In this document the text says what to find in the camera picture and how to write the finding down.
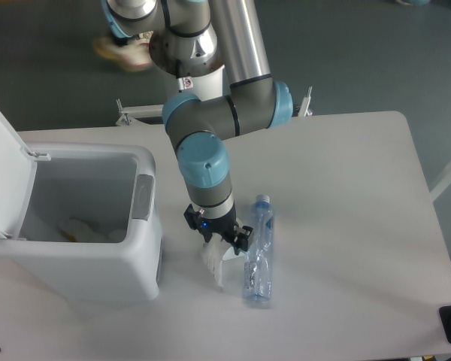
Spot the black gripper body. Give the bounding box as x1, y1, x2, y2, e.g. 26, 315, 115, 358
197, 208, 237, 241

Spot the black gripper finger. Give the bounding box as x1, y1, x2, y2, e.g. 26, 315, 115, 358
220, 223, 253, 255
183, 204, 212, 243

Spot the white plastic wrapper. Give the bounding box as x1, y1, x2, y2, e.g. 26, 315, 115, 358
201, 235, 238, 288

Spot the clear plastic water bottle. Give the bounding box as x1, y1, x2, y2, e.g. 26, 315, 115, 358
243, 194, 275, 304

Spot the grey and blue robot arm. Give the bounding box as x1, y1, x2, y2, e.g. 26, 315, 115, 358
101, 1, 294, 252

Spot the white trash can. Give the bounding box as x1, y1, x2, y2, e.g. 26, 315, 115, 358
0, 143, 162, 303

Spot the white crumpled trash in bin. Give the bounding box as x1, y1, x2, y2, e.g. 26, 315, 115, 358
58, 218, 127, 243

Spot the white trash can lid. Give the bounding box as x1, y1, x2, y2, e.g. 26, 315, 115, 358
0, 111, 51, 239

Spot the white and red sneaker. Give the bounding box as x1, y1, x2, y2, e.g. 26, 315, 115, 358
92, 31, 153, 71

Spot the white pedestal foot bracket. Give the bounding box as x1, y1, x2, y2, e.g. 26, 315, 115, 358
115, 86, 313, 126

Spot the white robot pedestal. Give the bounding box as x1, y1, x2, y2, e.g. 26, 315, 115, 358
149, 26, 225, 101

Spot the black cable on pedestal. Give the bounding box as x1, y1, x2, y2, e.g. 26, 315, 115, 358
174, 59, 185, 93

